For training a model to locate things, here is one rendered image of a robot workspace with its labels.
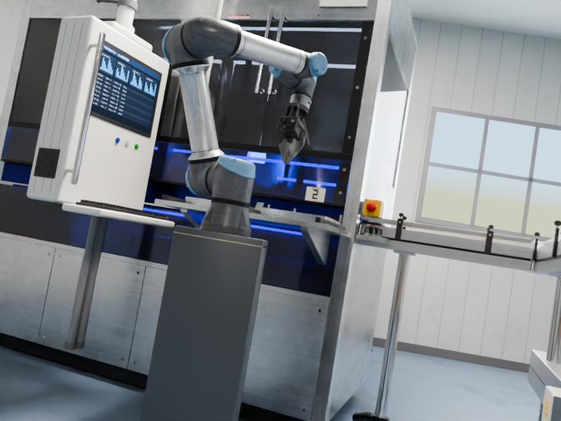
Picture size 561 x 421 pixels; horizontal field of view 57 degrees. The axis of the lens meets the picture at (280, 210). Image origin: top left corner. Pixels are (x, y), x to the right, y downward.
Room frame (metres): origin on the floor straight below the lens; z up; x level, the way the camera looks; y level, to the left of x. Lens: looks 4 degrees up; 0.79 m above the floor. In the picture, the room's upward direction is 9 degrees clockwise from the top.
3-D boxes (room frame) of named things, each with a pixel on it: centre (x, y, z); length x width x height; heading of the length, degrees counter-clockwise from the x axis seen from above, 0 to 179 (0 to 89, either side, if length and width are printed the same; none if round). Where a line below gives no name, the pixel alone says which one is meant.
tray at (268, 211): (2.12, -0.11, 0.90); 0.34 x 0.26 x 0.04; 160
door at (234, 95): (2.40, 0.36, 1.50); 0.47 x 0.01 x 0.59; 70
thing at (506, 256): (2.18, -0.70, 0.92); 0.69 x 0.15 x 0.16; 70
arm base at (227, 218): (1.55, 0.15, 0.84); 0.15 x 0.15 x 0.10
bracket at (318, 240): (2.02, -0.15, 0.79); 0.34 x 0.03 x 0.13; 160
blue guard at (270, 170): (2.50, 0.65, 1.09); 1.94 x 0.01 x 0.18; 70
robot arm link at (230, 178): (1.55, 0.16, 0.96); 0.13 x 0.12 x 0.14; 39
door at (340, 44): (2.25, -0.06, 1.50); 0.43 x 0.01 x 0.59; 70
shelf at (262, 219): (2.12, 0.08, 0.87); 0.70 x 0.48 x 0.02; 70
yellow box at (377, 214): (2.15, -0.38, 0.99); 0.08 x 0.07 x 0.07; 160
